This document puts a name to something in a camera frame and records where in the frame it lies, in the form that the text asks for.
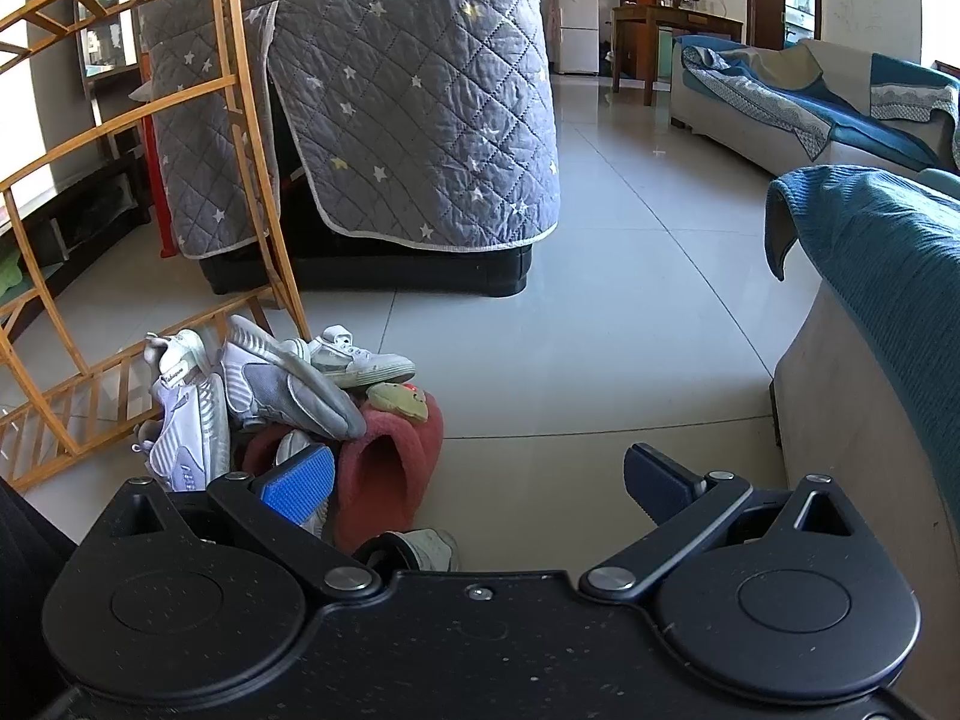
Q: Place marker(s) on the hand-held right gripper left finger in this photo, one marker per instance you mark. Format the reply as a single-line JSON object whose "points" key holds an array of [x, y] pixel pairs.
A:
{"points": [[296, 480]]}

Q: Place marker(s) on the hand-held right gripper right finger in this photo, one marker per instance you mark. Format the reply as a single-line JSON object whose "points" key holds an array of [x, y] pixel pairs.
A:
{"points": [[660, 481]]}

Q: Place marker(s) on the pink plush duck slipper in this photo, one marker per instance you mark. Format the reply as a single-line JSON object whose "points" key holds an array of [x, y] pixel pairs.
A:
{"points": [[259, 450], [390, 480]]}

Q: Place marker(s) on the grey mesh dial sneaker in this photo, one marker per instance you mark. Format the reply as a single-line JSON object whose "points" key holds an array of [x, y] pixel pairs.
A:
{"points": [[195, 435], [285, 382]]}

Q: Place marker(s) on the white lace sneaker green lining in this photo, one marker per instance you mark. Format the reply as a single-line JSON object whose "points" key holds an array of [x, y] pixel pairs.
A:
{"points": [[360, 364]]}

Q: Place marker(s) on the wooden shoe rack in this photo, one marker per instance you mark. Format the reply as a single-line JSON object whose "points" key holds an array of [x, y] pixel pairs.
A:
{"points": [[292, 307]]}

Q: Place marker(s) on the red plastic stool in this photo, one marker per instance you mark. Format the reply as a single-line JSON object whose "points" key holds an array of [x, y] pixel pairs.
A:
{"points": [[160, 202]]}

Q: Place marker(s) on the blue knit sofa cover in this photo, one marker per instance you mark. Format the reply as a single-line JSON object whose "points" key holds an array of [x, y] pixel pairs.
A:
{"points": [[885, 255]]}

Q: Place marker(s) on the black tv stand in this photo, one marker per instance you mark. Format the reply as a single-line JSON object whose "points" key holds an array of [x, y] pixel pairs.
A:
{"points": [[90, 202]]}

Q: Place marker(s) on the green plush toy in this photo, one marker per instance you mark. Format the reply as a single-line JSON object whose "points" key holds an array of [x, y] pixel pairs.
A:
{"points": [[9, 274]]}

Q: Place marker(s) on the long beige sofa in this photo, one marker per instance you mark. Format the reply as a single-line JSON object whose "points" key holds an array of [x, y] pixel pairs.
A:
{"points": [[720, 127]]}

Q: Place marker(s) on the patterned blue sofa cover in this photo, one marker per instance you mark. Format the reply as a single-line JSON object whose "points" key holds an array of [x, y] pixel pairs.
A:
{"points": [[907, 90], [795, 101]]}

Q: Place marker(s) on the grey quilted star blanket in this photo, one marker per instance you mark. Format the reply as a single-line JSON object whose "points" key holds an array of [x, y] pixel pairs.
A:
{"points": [[412, 90]]}

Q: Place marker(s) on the white refrigerator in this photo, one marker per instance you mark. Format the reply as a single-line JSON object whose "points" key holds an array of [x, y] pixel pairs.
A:
{"points": [[577, 22]]}

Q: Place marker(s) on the brown wooden table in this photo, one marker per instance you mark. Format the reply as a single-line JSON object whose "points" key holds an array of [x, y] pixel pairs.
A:
{"points": [[652, 15]]}

